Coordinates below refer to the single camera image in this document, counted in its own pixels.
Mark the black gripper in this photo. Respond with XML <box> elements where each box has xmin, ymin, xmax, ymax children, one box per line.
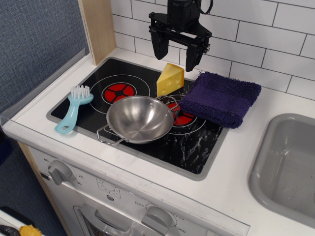
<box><xmin>149</xmin><ymin>0</ymin><xmax>212</xmax><ymax>72</ymax></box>

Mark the stainless steel pot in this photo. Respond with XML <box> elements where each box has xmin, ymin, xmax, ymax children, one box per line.
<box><xmin>96</xmin><ymin>95</ymin><xmax>178</xmax><ymax>146</ymax></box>

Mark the black toy stove top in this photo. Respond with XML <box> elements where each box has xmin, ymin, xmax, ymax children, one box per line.
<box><xmin>46</xmin><ymin>57</ymin><xmax>229</xmax><ymax>182</ymax></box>

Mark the yellow toy cheese wedge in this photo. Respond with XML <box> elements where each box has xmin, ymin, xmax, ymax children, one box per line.
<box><xmin>157</xmin><ymin>63</ymin><xmax>184</xmax><ymax>97</ymax></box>

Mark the purple folded towel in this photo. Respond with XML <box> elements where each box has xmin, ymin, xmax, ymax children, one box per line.
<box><xmin>179</xmin><ymin>72</ymin><xmax>261</xmax><ymax>129</ymax></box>

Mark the light blue dish brush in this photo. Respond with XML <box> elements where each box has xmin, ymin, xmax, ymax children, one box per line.
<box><xmin>55</xmin><ymin>85</ymin><xmax>94</xmax><ymax>134</ymax></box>

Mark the grey sink basin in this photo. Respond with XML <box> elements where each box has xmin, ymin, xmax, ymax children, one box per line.
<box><xmin>249</xmin><ymin>114</ymin><xmax>315</xmax><ymax>228</ymax></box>

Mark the grey left oven knob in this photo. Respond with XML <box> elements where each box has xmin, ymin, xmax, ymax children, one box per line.
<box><xmin>48</xmin><ymin>160</ymin><xmax>72</xmax><ymax>186</ymax></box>

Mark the grey oven knob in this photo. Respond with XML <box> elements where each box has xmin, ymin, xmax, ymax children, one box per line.
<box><xmin>48</xmin><ymin>160</ymin><xmax>72</xmax><ymax>186</ymax></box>
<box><xmin>141</xmin><ymin>206</ymin><xmax>174</xmax><ymax>236</ymax></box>

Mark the grey right oven knob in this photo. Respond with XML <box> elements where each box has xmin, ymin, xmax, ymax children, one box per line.
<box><xmin>141</xmin><ymin>206</ymin><xmax>174</xmax><ymax>236</ymax></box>

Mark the white toy oven front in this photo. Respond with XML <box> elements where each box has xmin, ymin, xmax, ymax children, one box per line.
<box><xmin>30</xmin><ymin>148</ymin><xmax>249</xmax><ymax>236</ymax></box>

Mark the yellow black object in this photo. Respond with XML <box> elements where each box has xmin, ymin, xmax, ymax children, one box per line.
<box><xmin>0</xmin><ymin>225</ymin><xmax>42</xmax><ymax>236</ymax></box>

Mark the black cable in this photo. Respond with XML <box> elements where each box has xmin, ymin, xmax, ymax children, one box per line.
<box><xmin>191</xmin><ymin>0</ymin><xmax>214</xmax><ymax>15</ymax></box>

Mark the wooden post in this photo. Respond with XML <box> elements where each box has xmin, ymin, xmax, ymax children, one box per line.
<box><xmin>78</xmin><ymin>0</ymin><xmax>117</xmax><ymax>65</ymax></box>

